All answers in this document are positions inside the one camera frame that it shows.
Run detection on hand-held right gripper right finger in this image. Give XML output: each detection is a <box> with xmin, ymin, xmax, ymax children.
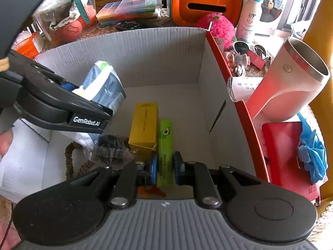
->
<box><xmin>173</xmin><ymin>151</ymin><xmax>262</xmax><ymax>209</ymax></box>

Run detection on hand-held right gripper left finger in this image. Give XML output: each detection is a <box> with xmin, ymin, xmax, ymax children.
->
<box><xmin>69</xmin><ymin>152</ymin><xmax>159</xmax><ymax>210</ymax></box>

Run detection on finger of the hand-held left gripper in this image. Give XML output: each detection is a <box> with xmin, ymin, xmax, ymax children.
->
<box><xmin>34</xmin><ymin>65</ymin><xmax>80</xmax><ymax>93</ymax></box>
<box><xmin>39</xmin><ymin>79</ymin><xmax>114</xmax><ymax>136</ymax></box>

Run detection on green tube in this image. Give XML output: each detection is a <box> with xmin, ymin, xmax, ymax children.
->
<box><xmin>156</xmin><ymin>119</ymin><xmax>174</xmax><ymax>188</ymax></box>

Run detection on clear bag of dark pieces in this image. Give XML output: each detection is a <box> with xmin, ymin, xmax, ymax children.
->
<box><xmin>78</xmin><ymin>133</ymin><xmax>136</xmax><ymax>162</ymax></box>

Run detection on white grey plastic packet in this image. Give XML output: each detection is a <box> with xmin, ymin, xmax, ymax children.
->
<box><xmin>71</xmin><ymin>60</ymin><xmax>127</xmax><ymax>115</ymax></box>

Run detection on yellow small carton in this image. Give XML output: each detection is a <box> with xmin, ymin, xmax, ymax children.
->
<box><xmin>128</xmin><ymin>102</ymin><xmax>159</xmax><ymax>154</ymax></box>

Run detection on brown fabric scrunchie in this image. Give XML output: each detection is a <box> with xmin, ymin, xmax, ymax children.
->
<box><xmin>65</xmin><ymin>141</ymin><xmax>95</xmax><ymax>181</ymax></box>

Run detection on red cardboard shoe box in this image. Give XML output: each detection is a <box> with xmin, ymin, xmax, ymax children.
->
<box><xmin>0</xmin><ymin>27</ymin><xmax>271</xmax><ymax>201</ymax></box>

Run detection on person's left hand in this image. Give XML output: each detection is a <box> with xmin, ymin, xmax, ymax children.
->
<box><xmin>0</xmin><ymin>129</ymin><xmax>15</xmax><ymax>162</ymax></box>

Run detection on orange tissue pack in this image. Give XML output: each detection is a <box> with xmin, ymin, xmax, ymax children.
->
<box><xmin>12</xmin><ymin>30</ymin><xmax>45</xmax><ymax>60</ymax></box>

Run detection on black remote control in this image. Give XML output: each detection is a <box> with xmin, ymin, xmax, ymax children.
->
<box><xmin>116</xmin><ymin>21</ymin><xmax>146</xmax><ymax>31</ymax></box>

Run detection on clear box of coloured pens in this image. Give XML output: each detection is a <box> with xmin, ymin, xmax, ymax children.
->
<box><xmin>96</xmin><ymin>0</ymin><xmax>163</xmax><ymax>26</ymax></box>

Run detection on rolled white paper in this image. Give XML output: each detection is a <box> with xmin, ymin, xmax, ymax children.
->
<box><xmin>227</xmin><ymin>76</ymin><xmax>263</xmax><ymax>103</ymax></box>

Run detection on red notebook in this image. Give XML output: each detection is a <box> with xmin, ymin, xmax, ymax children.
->
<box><xmin>261</xmin><ymin>121</ymin><xmax>320</xmax><ymax>204</ymax></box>

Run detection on small pink white figurines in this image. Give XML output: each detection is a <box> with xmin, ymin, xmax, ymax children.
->
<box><xmin>224</xmin><ymin>51</ymin><xmax>250</xmax><ymax>68</ymax></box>

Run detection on pink white steel tumbler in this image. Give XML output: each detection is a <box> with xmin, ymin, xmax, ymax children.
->
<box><xmin>246</xmin><ymin>36</ymin><xmax>331</xmax><ymax>121</ymax></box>

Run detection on red slim case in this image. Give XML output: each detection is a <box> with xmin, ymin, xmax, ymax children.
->
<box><xmin>246</xmin><ymin>49</ymin><xmax>267</xmax><ymax>69</ymax></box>

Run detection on blue plastic glove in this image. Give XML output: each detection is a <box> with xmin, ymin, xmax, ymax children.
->
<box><xmin>297</xmin><ymin>113</ymin><xmax>329</xmax><ymax>185</ymax></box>

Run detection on black sunglasses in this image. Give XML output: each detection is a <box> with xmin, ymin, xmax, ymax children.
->
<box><xmin>233</xmin><ymin>41</ymin><xmax>267</xmax><ymax>59</ymax></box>

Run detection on pink plush ball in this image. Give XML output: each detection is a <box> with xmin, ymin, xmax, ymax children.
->
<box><xmin>196</xmin><ymin>12</ymin><xmax>236</xmax><ymax>49</ymax></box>

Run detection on pink white drink bottle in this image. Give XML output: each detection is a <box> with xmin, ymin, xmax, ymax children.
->
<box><xmin>236</xmin><ymin>0</ymin><xmax>264</xmax><ymax>43</ymax></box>

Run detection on yellow curtain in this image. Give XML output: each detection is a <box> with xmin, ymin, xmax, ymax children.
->
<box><xmin>303</xmin><ymin>0</ymin><xmax>333</xmax><ymax>209</ymax></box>

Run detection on white washing machine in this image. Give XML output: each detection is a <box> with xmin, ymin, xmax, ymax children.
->
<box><xmin>253</xmin><ymin>0</ymin><xmax>293</xmax><ymax>35</ymax></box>

